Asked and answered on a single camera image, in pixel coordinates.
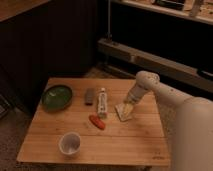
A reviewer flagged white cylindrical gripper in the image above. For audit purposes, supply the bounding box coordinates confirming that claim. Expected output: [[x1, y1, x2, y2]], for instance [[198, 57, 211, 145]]
[[123, 83, 148, 114]]

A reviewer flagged white sponge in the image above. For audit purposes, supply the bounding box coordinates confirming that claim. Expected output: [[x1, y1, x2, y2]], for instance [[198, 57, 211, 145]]
[[115, 103, 133, 122]]

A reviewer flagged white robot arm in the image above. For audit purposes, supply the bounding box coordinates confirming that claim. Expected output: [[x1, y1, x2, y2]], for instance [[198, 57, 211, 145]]
[[120, 71, 213, 171]]

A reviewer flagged white ceramic cup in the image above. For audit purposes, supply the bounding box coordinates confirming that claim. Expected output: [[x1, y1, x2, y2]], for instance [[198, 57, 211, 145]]
[[58, 132, 81, 157]]

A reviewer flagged white tube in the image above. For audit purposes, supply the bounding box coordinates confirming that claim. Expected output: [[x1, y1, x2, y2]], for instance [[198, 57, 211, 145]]
[[97, 88, 107, 119]]

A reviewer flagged red carrot toy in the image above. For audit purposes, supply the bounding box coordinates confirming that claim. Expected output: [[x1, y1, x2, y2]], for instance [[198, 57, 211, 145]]
[[89, 115, 105, 130]]

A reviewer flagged dark rectangular block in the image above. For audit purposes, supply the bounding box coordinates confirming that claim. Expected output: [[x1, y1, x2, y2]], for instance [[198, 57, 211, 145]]
[[84, 88, 95, 105]]

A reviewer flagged wooden table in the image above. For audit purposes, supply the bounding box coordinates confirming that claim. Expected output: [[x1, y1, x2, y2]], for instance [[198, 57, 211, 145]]
[[17, 78, 170, 166]]

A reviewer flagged green bowl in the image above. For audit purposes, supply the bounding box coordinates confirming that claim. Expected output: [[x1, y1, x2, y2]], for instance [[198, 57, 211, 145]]
[[41, 85, 73, 112]]

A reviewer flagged metal pole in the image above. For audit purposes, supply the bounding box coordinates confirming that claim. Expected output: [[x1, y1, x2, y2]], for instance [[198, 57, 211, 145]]
[[107, 0, 111, 41]]

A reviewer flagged wooden shelf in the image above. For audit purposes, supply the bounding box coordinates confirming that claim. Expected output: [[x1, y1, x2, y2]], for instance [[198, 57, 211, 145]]
[[112, 0, 213, 26]]

